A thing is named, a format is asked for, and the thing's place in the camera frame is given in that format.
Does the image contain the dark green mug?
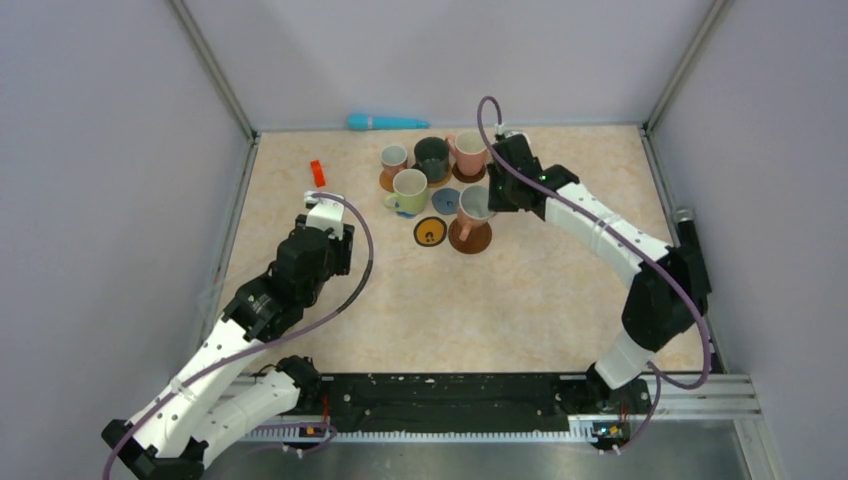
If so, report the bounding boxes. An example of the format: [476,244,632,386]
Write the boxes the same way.
[413,136,450,184]

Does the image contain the red block near cups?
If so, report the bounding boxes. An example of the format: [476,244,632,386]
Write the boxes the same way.
[310,159,326,188]

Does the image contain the light wooden coaster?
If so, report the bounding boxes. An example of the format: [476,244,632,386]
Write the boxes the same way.
[379,172,394,193]

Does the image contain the dark wooden coaster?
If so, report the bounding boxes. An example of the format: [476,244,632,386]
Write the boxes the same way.
[452,168,486,184]

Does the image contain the black microphone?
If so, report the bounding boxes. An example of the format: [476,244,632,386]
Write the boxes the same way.
[672,206,700,248]

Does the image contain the blue flower coaster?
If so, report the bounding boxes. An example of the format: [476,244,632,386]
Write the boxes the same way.
[395,210,418,219]

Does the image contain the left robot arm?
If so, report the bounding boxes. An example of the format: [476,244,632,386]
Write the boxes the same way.
[101,213,373,479]

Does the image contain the turquoise microphone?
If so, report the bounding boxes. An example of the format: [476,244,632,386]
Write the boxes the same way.
[346,113,430,131]

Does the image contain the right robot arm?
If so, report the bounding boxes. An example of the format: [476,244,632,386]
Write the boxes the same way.
[487,133,711,412]

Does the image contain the grey silicone coaster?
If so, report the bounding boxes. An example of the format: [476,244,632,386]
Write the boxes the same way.
[431,188,461,216]

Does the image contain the woven rattan coaster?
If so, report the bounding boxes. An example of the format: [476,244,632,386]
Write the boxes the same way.
[413,165,453,189]

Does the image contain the light green mug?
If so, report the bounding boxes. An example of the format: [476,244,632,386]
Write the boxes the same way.
[383,169,428,215]

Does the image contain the brown paw print coaster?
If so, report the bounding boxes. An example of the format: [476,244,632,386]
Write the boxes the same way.
[413,216,448,248]

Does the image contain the brown grooved coaster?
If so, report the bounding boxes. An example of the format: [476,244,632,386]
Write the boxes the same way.
[448,220,493,255]

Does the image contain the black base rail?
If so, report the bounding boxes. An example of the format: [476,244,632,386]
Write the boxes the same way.
[282,373,651,449]

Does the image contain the plain pink mug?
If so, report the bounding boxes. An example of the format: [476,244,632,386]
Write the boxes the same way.
[445,131,489,177]

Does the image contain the pink printed mug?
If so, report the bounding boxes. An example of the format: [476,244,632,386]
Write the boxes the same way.
[380,144,408,180]

